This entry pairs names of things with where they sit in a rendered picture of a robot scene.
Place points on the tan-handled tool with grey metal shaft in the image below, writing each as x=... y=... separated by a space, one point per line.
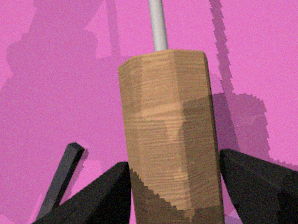
x=170 y=132

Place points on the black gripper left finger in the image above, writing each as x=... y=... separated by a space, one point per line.
x=108 y=200

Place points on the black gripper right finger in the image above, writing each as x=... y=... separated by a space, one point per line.
x=261 y=192

